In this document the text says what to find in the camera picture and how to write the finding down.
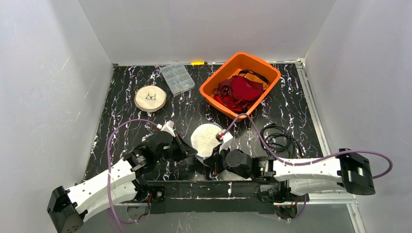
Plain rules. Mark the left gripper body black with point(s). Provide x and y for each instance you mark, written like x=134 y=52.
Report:
x=178 y=146

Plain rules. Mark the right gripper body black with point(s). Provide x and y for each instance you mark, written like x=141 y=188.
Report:
x=215 y=159

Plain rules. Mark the grey-trim mesh laundry bag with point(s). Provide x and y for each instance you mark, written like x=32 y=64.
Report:
x=203 y=139

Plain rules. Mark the dark maroon bra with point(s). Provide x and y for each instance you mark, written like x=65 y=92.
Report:
x=223 y=88

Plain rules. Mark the crimson red bra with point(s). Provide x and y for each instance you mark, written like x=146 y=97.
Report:
x=244 y=89

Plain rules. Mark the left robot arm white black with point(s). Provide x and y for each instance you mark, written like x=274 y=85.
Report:
x=70 y=208

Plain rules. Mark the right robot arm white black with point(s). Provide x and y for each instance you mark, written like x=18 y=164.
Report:
x=346 y=170

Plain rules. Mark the black yellow screwdriver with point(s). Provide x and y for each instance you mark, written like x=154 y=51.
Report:
x=249 y=128

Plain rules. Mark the clear plastic compartment box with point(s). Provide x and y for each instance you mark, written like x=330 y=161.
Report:
x=177 y=78

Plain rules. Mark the yellow marker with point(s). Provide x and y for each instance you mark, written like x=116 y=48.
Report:
x=198 y=63

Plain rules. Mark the orange plastic bin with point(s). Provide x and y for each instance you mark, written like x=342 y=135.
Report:
x=251 y=67

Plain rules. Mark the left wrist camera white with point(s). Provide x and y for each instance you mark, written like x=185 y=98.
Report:
x=169 y=128

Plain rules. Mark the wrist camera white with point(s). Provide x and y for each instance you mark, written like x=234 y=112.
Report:
x=169 y=128
x=225 y=139

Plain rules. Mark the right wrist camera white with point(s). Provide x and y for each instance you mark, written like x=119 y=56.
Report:
x=225 y=139

